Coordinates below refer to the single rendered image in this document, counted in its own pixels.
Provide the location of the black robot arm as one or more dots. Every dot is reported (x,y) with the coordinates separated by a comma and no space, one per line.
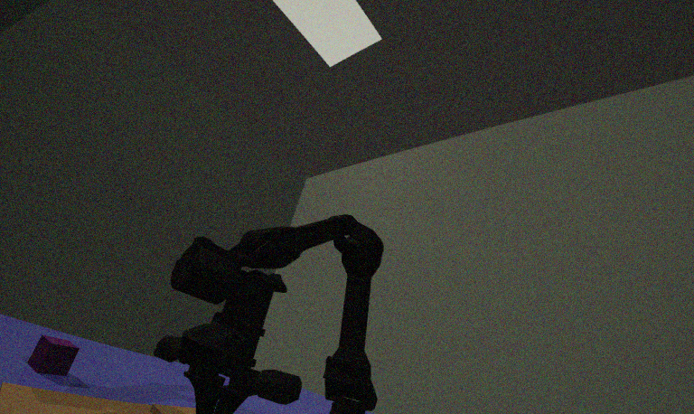
(214,274)

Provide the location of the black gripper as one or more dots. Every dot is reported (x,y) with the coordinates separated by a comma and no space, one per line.
(279,387)

